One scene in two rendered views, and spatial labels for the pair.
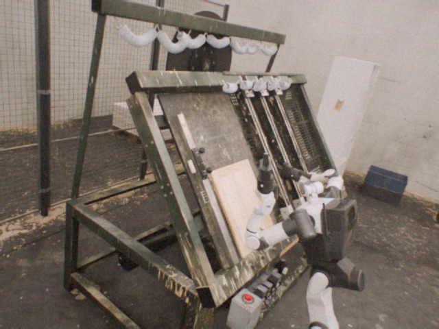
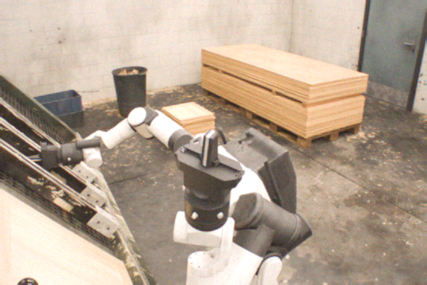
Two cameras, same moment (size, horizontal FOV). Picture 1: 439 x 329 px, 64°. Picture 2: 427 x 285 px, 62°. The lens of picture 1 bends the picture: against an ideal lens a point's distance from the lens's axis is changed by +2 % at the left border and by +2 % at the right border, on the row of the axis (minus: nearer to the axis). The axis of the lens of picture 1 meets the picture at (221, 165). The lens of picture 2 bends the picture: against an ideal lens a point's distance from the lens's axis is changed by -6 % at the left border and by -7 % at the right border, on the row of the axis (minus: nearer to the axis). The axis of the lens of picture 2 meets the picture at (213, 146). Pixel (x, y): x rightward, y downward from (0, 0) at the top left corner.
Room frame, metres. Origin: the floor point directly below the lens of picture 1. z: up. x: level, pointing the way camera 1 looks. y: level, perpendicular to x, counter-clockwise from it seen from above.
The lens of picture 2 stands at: (1.31, 0.29, 1.89)
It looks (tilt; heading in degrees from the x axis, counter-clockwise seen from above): 25 degrees down; 300
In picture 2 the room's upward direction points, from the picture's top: straight up
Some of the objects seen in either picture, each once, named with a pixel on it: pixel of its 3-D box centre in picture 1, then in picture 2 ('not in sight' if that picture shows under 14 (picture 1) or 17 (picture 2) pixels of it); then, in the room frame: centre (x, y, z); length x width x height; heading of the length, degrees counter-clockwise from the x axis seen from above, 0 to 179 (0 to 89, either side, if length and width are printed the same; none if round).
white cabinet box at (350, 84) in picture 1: (337, 123); not in sight; (5.74, -1.77, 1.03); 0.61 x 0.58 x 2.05; 151
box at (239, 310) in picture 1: (244, 312); not in sight; (1.40, -0.26, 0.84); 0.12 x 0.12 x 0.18; 57
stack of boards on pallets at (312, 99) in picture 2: not in sight; (274, 85); (3.21, -4.71, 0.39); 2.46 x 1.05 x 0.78; 151
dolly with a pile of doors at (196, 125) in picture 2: not in sight; (183, 126); (3.72, -3.16, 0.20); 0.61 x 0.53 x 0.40; 151
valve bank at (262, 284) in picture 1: (267, 287); not in sight; (1.81, -0.44, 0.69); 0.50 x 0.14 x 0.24; 147
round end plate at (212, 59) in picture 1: (204, 65); not in sight; (2.88, 0.29, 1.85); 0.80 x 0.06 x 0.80; 147
